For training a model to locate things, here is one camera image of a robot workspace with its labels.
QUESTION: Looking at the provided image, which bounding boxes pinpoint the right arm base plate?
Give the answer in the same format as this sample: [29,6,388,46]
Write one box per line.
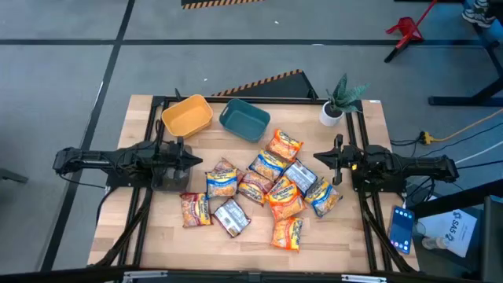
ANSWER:
[351,163,409,193]

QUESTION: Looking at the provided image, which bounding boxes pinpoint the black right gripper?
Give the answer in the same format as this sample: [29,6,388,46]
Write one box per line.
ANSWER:
[313,134,357,186]

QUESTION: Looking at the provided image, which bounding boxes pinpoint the black hazard-striped ramp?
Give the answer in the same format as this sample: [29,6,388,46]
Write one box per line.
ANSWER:
[211,69,319,100]
[180,0,268,11]

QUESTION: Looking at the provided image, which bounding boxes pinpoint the yellow extension cord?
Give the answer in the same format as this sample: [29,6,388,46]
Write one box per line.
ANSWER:
[418,108,503,145]

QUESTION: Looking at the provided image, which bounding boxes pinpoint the red metal stand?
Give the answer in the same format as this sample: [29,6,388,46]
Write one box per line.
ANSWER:
[384,0,439,64]

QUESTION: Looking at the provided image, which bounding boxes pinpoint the clear plastic bottle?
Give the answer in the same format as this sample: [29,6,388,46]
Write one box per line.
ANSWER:
[420,237,449,251]

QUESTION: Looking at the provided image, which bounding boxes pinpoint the black smartphone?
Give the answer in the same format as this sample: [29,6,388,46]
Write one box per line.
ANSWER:
[387,205,416,255]

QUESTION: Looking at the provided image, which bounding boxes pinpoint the black floor cable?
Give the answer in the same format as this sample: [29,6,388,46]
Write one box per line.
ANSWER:
[388,122,503,158]

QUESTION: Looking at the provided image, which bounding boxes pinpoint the black side desk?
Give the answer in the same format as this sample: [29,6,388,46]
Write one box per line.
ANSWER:
[408,179,503,283]

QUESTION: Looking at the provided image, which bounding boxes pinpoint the red Maruchan ramen packet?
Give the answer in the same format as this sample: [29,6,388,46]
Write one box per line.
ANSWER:
[237,169,275,207]
[211,198,252,239]
[214,156,244,176]
[179,191,214,229]

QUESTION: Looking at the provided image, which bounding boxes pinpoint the yellow plastic bin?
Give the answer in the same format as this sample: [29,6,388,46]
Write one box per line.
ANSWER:
[160,94,215,139]

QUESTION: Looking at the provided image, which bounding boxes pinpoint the potted plant white pot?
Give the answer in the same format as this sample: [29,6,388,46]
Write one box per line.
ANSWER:
[318,73,370,127]

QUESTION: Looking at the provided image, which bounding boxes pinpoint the black desk frame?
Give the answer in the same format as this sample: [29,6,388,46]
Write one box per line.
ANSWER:
[427,0,503,108]

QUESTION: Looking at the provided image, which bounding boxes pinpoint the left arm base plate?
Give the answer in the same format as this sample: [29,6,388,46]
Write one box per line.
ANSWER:
[105,156,190,189]

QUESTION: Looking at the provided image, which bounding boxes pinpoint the white paper sheet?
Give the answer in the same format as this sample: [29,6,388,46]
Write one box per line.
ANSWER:
[416,208,479,259]

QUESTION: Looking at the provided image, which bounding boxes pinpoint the dark grey translucent bin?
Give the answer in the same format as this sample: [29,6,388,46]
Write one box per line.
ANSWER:
[151,143,193,193]

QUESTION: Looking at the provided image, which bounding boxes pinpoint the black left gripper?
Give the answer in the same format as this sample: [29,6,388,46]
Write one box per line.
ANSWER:
[159,136,204,177]

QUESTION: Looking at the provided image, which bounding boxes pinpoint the grey furniture leg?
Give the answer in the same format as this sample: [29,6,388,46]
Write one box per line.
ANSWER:
[0,167,29,185]

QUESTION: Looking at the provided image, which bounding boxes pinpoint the silver metal bracket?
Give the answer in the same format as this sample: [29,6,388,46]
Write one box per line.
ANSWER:
[123,270,168,283]
[340,274,388,283]

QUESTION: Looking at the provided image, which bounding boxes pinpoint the white floor cable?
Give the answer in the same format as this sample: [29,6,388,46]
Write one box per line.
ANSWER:
[454,140,503,164]

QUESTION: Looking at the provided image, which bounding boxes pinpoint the teal plastic bin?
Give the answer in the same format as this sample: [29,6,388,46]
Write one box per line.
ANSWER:
[218,97,272,143]

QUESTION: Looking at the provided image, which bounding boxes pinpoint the person's shoe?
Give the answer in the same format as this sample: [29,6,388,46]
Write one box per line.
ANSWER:
[461,0,497,28]

